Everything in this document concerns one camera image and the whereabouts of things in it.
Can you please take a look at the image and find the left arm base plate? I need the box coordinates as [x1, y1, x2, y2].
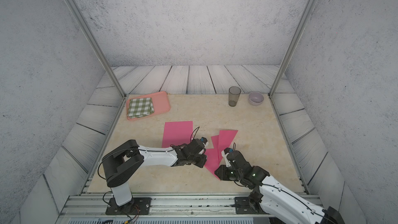
[105, 198, 152, 216]

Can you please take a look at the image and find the pink plastic tray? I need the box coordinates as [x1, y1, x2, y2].
[126, 91, 171, 120]

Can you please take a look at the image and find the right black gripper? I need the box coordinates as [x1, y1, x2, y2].
[212, 164, 244, 181]

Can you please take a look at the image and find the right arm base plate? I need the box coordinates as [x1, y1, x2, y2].
[234, 197, 258, 215]

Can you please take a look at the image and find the grey translucent cup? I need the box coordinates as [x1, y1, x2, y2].
[229, 86, 241, 107]

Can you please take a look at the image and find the lilac bowl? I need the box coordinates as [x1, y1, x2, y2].
[248, 92, 264, 106]

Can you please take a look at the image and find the right aluminium frame post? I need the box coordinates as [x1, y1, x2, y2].
[268, 0, 317, 99]

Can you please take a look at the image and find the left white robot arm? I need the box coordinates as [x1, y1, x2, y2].
[101, 138, 208, 207]

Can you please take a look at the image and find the pink square paper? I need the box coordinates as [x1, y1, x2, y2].
[211, 130, 238, 158]

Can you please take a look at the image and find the green checkered cloth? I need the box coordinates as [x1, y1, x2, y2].
[127, 97, 154, 119]

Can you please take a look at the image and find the front aluminium rail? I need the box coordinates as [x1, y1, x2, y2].
[56, 192, 284, 224]

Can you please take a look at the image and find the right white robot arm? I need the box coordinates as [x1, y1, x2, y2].
[215, 148, 344, 224]

